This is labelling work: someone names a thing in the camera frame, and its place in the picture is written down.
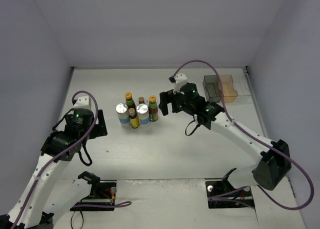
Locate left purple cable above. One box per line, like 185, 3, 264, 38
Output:
11, 90, 132, 227

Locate rear yellow label bottle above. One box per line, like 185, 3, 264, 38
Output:
138, 96, 145, 105

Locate red sauce bottle yellow cap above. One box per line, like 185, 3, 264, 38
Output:
148, 95, 159, 122

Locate clear plastic bin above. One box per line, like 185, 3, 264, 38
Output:
232, 74, 251, 103

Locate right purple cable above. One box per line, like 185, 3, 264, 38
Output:
172, 59, 315, 211

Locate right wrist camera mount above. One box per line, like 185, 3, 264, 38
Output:
169, 73, 188, 93

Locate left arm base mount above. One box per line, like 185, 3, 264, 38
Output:
70, 171, 117, 212

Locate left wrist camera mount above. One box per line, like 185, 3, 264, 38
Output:
72, 96, 92, 111

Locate white granule jar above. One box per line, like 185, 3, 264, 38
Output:
136, 103, 150, 128
115, 103, 130, 127

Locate front yellow label bottle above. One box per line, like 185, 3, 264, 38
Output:
128, 108, 139, 129

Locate purple cable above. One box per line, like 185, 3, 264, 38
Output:
11, 90, 132, 227
172, 59, 315, 211

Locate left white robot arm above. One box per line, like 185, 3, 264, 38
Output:
0, 108, 108, 229

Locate yellow label bottle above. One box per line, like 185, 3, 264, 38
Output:
138, 96, 145, 105
128, 108, 139, 129

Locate amber plastic bin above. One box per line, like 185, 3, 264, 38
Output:
218, 75, 238, 103

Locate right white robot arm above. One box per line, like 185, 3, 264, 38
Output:
159, 82, 292, 195

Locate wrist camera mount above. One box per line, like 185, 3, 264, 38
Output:
72, 96, 92, 111
169, 73, 188, 93

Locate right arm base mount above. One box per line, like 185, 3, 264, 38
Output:
205, 168, 255, 209

